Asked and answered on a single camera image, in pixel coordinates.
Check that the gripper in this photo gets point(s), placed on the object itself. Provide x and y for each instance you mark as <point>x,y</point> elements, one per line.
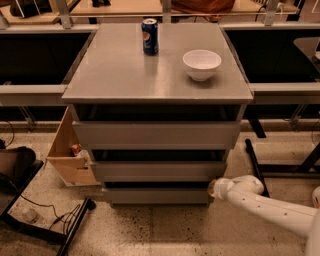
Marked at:
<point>219,188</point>

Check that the grey bottom drawer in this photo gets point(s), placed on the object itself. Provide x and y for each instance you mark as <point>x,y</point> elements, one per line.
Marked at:
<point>157,193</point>

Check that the grey drawer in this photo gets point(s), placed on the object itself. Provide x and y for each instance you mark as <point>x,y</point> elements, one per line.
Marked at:
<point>167,171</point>
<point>157,193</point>
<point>136,135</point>

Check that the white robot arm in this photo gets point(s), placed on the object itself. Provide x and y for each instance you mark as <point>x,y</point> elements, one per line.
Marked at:
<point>245,192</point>

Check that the grey drawer cabinet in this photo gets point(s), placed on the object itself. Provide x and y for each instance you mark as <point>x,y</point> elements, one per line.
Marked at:
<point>116,81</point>

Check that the grey middle drawer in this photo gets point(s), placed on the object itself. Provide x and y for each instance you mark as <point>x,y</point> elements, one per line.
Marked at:
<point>167,171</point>

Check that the grey top drawer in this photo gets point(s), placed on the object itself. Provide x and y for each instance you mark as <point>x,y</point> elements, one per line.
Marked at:
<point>136,135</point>

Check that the black metal leg bar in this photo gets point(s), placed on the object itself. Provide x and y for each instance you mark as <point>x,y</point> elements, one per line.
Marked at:
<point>255,165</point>

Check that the white ceramic bowl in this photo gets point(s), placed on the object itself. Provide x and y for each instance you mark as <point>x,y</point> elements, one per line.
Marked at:
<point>200,65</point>

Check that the wooden open box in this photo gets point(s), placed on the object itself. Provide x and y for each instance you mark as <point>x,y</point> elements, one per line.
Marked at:
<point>73,170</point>

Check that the red snack packet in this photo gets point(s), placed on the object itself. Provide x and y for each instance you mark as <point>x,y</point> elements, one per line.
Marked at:
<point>76,149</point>

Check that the blue Pepsi can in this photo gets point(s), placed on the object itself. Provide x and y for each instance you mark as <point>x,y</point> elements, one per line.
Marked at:
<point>149,28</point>

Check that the clear plastic bottle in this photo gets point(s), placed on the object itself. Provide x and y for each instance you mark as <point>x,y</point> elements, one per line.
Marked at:
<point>31,216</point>

